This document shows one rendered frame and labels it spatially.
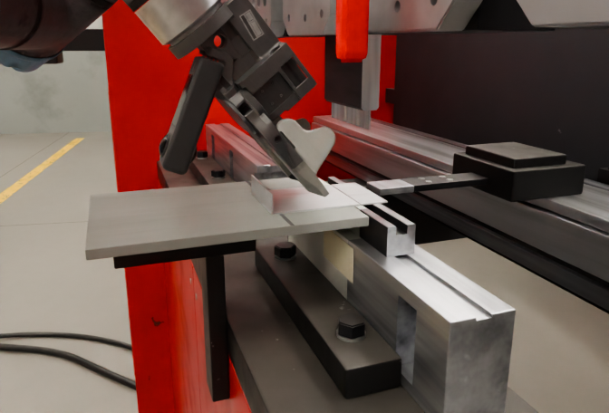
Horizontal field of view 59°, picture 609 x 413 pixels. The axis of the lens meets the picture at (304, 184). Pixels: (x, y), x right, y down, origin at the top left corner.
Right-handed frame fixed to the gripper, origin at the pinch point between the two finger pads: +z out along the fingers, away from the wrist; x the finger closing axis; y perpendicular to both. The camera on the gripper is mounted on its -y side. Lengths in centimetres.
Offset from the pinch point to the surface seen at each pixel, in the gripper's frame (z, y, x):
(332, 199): 2.5, 1.0, -2.3
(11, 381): 41, -111, 139
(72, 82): -8, -68, 725
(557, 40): 23, 53, 23
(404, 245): 6.5, 2.3, -11.9
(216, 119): 8, 3, 86
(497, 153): 14.3, 20.7, -0.9
